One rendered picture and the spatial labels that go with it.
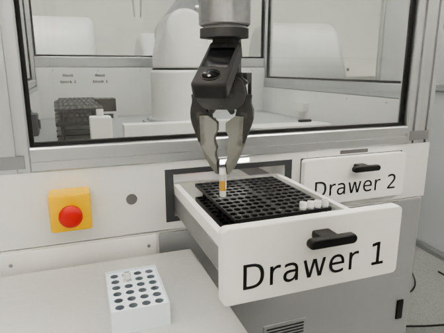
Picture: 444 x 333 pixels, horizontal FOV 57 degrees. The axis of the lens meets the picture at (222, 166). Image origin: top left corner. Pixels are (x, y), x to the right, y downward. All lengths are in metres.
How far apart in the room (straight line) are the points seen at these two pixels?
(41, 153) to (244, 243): 0.43
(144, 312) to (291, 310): 0.54
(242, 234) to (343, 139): 0.53
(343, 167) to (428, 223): 1.96
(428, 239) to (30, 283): 2.51
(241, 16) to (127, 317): 0.45
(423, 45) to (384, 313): 0.72
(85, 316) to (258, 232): 0.31
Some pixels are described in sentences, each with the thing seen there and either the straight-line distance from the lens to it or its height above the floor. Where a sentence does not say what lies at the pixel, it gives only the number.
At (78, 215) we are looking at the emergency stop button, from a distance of 0.76.
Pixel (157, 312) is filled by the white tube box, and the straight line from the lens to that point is 0.64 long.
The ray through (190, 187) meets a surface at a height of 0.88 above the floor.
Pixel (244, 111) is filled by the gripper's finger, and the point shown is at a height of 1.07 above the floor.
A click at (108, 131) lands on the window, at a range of 0.82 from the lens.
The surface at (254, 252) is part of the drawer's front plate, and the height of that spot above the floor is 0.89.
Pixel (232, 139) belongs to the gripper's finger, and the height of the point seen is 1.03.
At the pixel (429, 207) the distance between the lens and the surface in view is 2.90.
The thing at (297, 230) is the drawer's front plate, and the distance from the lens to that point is 0.58.
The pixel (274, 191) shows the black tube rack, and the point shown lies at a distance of 0.79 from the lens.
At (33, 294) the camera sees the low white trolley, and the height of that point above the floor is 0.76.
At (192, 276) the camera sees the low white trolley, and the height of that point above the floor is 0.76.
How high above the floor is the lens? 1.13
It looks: 13 degrees down
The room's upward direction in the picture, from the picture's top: straight up
